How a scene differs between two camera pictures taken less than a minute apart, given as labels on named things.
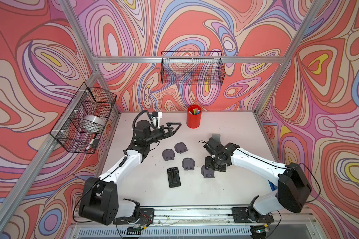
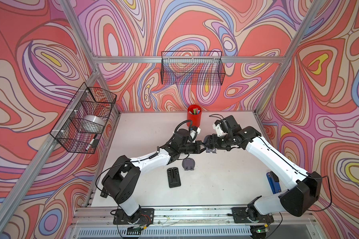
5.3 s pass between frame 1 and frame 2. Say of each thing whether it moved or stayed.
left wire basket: stayed
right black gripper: moved
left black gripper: moved
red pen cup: stayed
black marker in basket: stayed
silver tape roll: stayed
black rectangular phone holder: stayed
